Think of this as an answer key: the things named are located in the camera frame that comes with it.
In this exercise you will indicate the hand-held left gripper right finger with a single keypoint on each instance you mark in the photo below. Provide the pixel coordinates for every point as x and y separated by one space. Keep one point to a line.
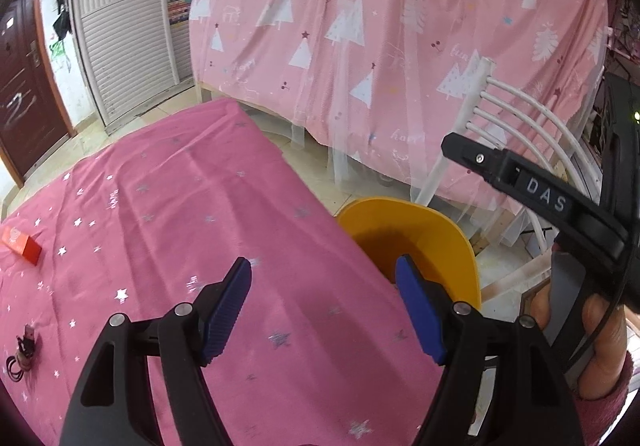
420 316

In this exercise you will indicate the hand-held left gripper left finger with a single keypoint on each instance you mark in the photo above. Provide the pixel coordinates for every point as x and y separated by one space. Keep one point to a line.
225 316

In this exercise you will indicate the person's right forearm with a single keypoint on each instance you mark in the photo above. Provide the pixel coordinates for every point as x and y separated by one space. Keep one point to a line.
610 421

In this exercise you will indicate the person's right hand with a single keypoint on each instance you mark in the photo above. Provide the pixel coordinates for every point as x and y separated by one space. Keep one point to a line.
607 346

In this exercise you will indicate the white metal chair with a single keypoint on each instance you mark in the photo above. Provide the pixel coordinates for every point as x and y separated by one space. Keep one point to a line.
477 95

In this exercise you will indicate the pink star print tablecloth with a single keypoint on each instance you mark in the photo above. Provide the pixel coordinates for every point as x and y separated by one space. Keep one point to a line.
200 186

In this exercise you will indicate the orange box with white pattern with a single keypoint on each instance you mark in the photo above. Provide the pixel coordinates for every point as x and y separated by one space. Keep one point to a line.
22 246

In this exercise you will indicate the pink tree print bed sheet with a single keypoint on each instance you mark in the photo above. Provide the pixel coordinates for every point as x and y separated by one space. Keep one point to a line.
400 25

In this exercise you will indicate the dark brown door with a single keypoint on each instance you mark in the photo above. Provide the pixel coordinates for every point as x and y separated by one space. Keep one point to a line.
25 100

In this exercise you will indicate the white louvered wardrobe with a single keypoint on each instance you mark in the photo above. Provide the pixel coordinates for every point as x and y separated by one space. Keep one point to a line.
125 35

